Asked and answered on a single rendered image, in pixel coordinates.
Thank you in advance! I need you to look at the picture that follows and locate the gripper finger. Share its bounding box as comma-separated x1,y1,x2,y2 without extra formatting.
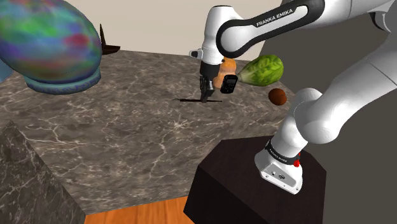
199,76,216,104

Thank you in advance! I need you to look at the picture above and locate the thin black stick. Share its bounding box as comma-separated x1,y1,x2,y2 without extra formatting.
172,98,223,103

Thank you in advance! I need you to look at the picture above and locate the orange squash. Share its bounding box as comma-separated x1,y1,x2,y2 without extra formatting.
212,57,238,89

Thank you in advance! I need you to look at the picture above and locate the black handheld device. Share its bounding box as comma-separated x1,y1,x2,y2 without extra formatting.
219,74,239,94

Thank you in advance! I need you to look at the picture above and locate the green lettuce head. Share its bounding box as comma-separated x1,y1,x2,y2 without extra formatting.
237,55,284,87

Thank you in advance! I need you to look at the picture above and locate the brown round fruit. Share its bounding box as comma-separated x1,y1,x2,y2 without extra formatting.
268,88,288,106

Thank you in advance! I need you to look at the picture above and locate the dark brown bowl with spike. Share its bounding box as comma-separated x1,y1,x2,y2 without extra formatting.
99,24,121,55

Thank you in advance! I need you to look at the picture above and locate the dark robot stand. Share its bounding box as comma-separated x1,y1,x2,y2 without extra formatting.
183,135,328,224

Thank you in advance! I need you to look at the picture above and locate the multicoloured round vase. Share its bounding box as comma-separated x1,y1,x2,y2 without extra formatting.
0,0,104,95

